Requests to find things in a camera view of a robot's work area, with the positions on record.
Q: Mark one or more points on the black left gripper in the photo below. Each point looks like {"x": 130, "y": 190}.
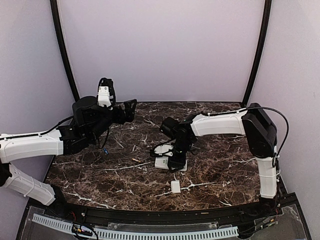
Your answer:
{"x": 129, "y": 112}

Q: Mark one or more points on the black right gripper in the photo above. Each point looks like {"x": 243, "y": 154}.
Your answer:
{"x": 179, "y": 162}

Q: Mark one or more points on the white remote control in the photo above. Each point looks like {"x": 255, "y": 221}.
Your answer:
{"x": 162, "y": 163}

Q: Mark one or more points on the white battery cover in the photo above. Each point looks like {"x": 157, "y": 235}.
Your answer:
{"x": 175, "y": 186}

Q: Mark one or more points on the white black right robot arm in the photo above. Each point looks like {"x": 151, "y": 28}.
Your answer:
{"x": 252, "y": 121}

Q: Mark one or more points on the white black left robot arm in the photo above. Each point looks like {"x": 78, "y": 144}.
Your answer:
{"x": 88, "y": 122}

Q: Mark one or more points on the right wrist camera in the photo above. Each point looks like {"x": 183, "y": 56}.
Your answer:
{"x": 162, "y": 150}

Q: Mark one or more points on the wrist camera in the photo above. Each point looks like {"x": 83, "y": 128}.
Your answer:
{"x": 106, "y": 96}
{"x": 162, "y": 150}

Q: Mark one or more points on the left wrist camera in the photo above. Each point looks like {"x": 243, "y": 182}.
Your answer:
{"x": 106, "y": 96}

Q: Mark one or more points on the black front rail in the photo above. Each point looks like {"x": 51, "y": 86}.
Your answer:
{"x": 242, "y": 215}

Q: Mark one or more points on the white slotted cable duct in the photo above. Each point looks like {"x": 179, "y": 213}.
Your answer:
{"x": 121, "y": 231}

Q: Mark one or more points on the black left corner frame post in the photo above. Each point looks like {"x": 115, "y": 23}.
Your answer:
{"x": 63, "y": 50}

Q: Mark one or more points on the black corner frame post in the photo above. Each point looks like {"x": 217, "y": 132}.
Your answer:
{"x": 258, "y": 52}
{"x": 63, "y": 50}

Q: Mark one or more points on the black right corner frame post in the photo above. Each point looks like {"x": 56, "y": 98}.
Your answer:
{"x": 258, "y": 52}

